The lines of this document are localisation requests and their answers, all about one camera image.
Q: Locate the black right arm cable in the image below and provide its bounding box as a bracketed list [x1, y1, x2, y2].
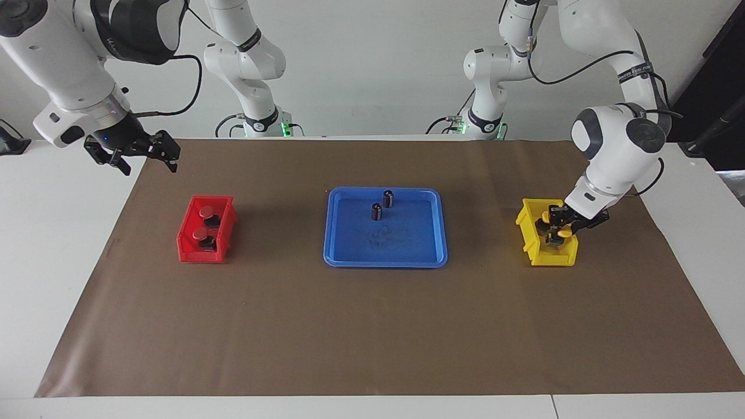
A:
[119, 6, 233, 117]

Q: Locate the black base cable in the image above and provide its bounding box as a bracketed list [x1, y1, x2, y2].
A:
[214, 113, 304, 139]
[427, 87, 510, 140]

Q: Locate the red plastic bin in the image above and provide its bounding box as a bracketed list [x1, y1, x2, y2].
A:
[177, 196, 239, 264]

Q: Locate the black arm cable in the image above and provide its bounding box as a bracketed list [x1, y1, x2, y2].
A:
[524, 0, 683, 196]
[119, 6, 233, 117]

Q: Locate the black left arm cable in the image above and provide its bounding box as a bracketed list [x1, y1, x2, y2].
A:
[524, 0, 683, 196]

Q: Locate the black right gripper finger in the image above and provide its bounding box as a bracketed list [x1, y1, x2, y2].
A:
[152, 130, 180, 174]
[83, 140, 132, 176]

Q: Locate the black left base cable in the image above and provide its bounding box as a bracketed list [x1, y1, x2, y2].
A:
[427, 87, 510, 140]

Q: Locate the yellow plastic bin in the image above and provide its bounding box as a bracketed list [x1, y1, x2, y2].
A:
[516, 198, 579, 267]

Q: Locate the blue plastic tray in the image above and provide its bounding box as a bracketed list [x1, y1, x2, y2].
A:
[323, 186, 449, 268]

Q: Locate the brown paper table mat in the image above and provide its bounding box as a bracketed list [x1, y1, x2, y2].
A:
[35, 139, 745, 398]

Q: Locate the black right base cable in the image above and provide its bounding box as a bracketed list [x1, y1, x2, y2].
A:
[214, 113, 304, 139]

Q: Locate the black device with cable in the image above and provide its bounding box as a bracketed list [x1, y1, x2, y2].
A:
[0, 119, 31, 156]

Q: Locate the black stand leg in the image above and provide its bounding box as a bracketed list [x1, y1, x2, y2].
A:
[678, 96, 745, 159]

